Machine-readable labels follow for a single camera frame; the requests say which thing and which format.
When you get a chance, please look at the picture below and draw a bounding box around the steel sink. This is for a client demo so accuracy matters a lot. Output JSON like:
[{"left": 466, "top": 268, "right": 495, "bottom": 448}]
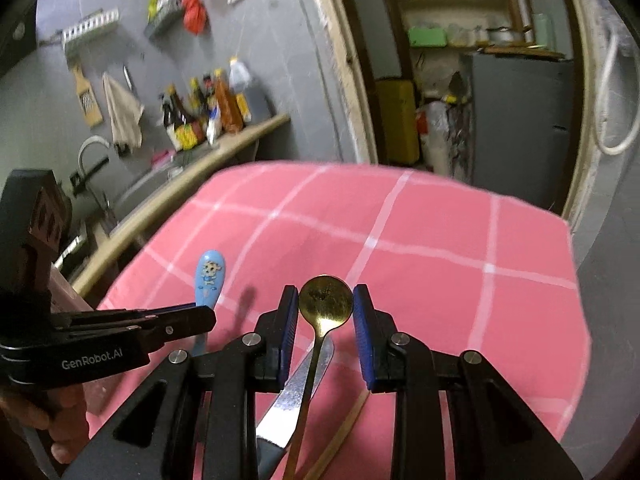
[{"left": 111, "top": 162, "right": 188, "bottom": 222}]

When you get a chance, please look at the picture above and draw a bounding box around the yellow box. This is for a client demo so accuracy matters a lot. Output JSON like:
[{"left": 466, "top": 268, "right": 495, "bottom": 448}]
[{"left": 375, "top": 78, "right": 420, "bottom": 166}]

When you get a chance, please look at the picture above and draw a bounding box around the white hose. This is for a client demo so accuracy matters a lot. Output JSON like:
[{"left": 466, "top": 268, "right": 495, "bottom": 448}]
[{"left": 593, "top": 29, "right": 640, "bottom": 157}]

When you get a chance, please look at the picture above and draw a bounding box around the wooden chopstick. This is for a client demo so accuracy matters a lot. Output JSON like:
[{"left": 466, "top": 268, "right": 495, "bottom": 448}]
[{"left": 304, "top": 390, "right": 370, "bottom": 480}]

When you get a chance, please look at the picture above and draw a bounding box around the steel faucet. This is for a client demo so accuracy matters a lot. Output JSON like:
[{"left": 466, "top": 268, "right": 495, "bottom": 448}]
[{"left": 70, "top": 134, "right": 116, "bottom": 222}]

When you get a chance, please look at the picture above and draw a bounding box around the red plastic bag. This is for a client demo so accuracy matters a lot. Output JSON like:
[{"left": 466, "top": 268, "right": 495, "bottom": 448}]
[{"left": 182, "top": 0, "right": 208, "bottom": 36}]

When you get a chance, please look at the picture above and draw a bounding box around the metal wall shelf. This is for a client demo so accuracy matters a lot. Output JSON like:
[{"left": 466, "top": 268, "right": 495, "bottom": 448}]
[{"left": 144, "top": 0, "right": 183, "bottom": 39}]

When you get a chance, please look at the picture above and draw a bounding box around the beige hanging towel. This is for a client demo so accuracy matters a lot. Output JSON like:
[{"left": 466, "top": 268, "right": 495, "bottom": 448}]
[{"left": 102, "top": 73, "right": 144, "bottom": 150}]

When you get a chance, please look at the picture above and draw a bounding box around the green handled kitchen knife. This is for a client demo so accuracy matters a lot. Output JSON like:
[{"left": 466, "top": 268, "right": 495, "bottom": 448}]
[{"left": 256, "top": 351, "right": 312, "bottom": 480}]

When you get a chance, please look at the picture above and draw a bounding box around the dark grey cabinet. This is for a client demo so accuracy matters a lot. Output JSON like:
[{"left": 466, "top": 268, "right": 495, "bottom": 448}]
[{"left": 463, "top": 53, "right": 574, "bottom": 209}]

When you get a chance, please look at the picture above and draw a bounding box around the black left camera box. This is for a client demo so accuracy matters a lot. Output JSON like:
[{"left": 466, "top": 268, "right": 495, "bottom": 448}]
[{"left": 1, "top": 169, "right": 67, "bottom": 347}]

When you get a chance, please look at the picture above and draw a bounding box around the person's left hand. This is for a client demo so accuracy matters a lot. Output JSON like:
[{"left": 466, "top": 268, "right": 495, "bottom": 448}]
[{"left": 1, "top": 385, "right": 89, "bottom": 465}]

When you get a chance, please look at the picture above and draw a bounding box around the wooden grater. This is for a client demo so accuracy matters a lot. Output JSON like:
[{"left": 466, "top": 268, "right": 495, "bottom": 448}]
[{"left": 70, "top": 63, "right": 103, "bottom": 128}]

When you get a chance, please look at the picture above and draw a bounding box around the blue handled child spoon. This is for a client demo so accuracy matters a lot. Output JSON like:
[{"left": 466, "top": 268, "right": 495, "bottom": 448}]
[{"left": 192, "top": 249, "right": 228, "bottom": 356}]

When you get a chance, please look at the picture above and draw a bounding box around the white oil jug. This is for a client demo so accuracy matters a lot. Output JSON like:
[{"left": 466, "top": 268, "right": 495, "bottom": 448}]
[{"left": 229, "top": 58, "right": 253, "bottom": 126}]

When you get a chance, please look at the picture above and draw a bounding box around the gold small spoon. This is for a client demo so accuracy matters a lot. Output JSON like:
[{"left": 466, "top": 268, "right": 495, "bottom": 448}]
[{"left": 283, "top": 274, "right": 354, "bottom": 479}]

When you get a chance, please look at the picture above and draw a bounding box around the wooden door frame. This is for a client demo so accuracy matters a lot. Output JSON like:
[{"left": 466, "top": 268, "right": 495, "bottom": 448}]
[{"left": 314, "top": 0, "right": 378, "bottom": 165}]

